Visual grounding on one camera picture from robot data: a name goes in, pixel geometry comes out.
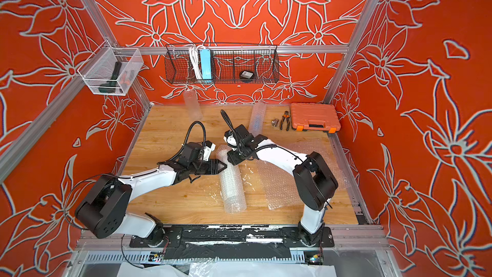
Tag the orange handled pliers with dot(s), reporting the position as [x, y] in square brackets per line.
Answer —
[285, 121]

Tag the orange tool case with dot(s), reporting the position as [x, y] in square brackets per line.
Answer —
[314, 116]

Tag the black wire basket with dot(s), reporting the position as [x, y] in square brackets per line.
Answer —
[184, 67]

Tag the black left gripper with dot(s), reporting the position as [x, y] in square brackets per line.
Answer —
[213, 166]

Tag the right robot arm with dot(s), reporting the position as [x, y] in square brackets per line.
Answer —
[315, 181]

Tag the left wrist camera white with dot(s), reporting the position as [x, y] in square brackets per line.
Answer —
[209, 147]

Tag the aluminium frame post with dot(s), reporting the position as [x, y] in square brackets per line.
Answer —
[109, 43]
[356, 38]

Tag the aluminium frame post left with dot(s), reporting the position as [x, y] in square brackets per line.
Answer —
[109, 43]

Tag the aluminium left side bar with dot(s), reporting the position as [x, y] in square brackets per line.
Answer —
[12, 157]

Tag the small black device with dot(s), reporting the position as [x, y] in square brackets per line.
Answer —
[247, 76]

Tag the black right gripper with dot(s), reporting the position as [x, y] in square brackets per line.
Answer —
[232, 159]

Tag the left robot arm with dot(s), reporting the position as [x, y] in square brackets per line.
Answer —
[104, 209]

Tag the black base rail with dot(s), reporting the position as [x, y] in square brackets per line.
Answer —
[255, 243]

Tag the light blue box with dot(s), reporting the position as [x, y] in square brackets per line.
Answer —
[205, 56]

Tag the clear glass vase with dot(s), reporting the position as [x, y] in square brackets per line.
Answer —
[192, 105]

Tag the bubble wrap sheet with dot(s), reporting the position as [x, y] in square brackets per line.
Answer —
[279, 186]

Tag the aluminium horizontal back bar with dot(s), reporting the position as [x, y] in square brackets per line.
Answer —
[281, 50]

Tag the aluminium frame post right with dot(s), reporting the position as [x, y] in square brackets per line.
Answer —
[356, 38]

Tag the clear acrylic box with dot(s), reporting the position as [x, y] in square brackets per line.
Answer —
[128, 74]

